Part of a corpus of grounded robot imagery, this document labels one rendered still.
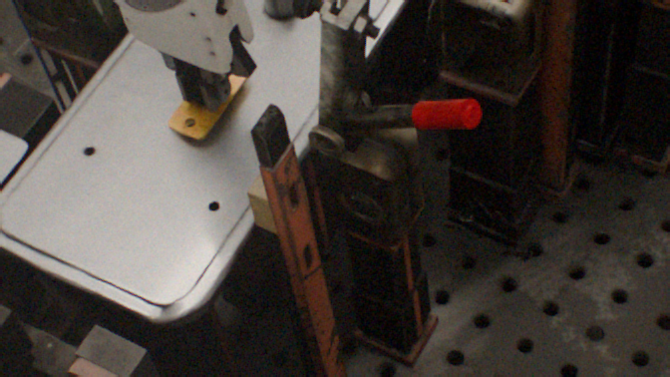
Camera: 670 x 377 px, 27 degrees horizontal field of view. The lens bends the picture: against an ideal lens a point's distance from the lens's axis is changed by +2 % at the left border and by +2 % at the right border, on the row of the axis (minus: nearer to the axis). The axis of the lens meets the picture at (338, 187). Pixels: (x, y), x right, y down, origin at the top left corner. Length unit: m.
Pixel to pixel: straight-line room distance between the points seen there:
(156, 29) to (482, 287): 0.50
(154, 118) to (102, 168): 0.07
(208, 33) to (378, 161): 0.17
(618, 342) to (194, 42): 0.56
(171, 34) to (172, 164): 0.14
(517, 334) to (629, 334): 0.11
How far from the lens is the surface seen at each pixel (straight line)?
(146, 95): 1.24
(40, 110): 1.29
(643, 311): 1.43
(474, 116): 1.01
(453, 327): 1.41
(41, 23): 1.38
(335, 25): 0.98
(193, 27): 1.08
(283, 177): 1.00
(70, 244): 1.17
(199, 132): 1.19
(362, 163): 1.10
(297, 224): 1.06
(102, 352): 0.88
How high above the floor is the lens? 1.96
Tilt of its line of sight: 57 degrees down
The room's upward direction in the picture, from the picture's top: 11 degrees counter-clockwise
